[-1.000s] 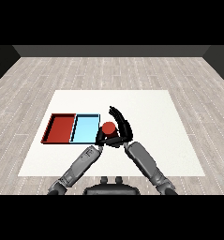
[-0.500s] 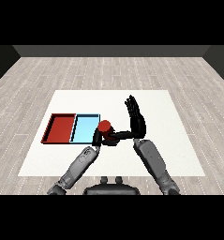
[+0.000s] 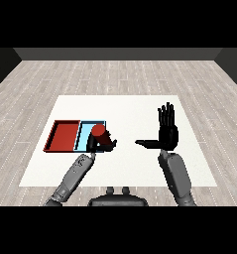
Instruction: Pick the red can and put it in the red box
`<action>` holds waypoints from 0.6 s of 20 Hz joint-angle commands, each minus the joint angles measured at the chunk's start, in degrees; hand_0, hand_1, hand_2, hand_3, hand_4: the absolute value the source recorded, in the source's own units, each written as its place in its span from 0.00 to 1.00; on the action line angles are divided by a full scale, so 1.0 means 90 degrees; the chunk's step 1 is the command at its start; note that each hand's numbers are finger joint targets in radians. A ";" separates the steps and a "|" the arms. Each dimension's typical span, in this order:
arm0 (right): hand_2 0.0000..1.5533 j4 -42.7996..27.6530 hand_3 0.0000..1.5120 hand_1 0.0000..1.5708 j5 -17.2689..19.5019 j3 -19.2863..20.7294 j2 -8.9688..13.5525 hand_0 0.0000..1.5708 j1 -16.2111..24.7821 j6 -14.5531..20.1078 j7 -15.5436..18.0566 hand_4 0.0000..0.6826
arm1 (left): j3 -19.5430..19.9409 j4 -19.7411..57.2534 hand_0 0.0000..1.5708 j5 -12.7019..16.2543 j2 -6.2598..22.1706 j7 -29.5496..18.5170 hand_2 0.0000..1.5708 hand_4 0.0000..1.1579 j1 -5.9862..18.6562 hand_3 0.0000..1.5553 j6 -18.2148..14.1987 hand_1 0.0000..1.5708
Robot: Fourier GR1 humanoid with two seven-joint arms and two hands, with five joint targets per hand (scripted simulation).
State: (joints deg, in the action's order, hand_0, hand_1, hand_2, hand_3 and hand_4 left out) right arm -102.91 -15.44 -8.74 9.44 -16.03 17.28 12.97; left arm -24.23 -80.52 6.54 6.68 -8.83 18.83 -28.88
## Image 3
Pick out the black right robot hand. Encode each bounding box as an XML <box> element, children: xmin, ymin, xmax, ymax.
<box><xmin>134</xmin><ymin>101</ymin><xmax>179</xmax><ymax>152</ymax></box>

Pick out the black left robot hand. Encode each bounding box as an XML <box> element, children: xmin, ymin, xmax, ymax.
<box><xmin>85</xmin><ymin>129</ymin><xmax>118</xmax><ymax>154</ymax></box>

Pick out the red can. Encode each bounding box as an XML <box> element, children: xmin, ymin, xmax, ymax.
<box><xmin>90</xmin><ymin>123</ymin><xmax>113</xmax><ymax>147</ymax></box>

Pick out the light blue shallow open box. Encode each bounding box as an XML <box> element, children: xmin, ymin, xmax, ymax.
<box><xmin>73</xmin><ymin>119</ymin><xmax>107</xmax><ymax>153</ymax></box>

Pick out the red shallow open box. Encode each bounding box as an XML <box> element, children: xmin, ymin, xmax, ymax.
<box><xmin>43</xmin><ymin>119</ymin><xmax>81</xmax><ymax>154</ymax></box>

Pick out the dark grey robot body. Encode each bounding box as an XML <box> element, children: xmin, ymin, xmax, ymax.
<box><xmin>87</xmin><ymin>187</ymin><xmax>150</xmax><ymax>207</ymax></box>

